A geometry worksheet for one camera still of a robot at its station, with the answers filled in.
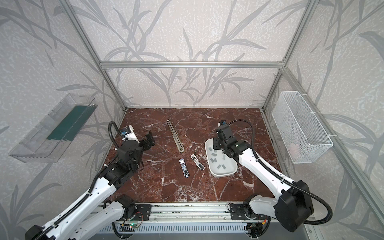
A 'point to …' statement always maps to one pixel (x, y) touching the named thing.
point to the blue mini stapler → (184, 168)
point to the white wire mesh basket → (302, 136)
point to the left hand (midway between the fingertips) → (146, 129)
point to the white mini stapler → (200, 164)
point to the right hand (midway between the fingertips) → (217, 134)
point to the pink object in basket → (293, 149)
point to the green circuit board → (131, 225)
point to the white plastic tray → (231, 163)
